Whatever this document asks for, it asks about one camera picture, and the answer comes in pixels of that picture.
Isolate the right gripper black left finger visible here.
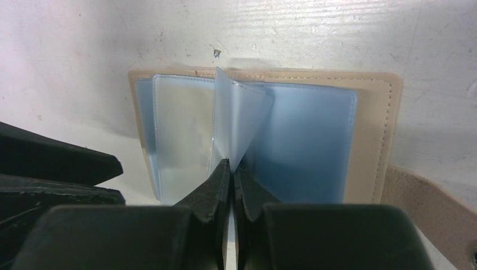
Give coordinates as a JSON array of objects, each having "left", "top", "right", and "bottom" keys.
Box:
[{"left": 12, "top": 159, "right": 231, "bottom": 269}]

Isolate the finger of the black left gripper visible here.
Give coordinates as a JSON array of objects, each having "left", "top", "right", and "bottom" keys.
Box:
[{"left": 1, "top": 122, "right": 123, "bottom": 186}]

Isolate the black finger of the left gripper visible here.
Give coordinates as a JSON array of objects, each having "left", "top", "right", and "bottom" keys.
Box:
[{"left": 1, "top": 175, "right": 125, "bottom": 258}]

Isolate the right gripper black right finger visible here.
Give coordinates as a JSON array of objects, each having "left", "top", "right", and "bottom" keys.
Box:
[{"left": 233, "top": 168, "right": 433, "bottom": 269}]

